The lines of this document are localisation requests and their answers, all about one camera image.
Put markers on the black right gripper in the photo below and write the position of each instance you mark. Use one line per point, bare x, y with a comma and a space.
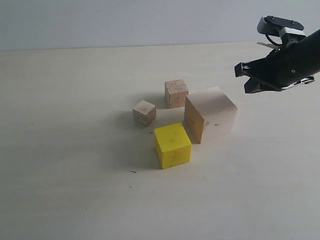
294, 62

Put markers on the large pale wooden cube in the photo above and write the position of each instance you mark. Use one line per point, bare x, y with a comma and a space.
209, 114

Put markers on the medium brown wooden cube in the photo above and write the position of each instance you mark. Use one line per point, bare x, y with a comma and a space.
175, 93

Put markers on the yellow cube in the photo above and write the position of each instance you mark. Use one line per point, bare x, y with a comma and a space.
173, 145

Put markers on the small wooden cube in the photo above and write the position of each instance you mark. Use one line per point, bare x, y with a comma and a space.
144, 113

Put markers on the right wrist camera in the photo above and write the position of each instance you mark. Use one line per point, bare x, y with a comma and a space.
280, 26

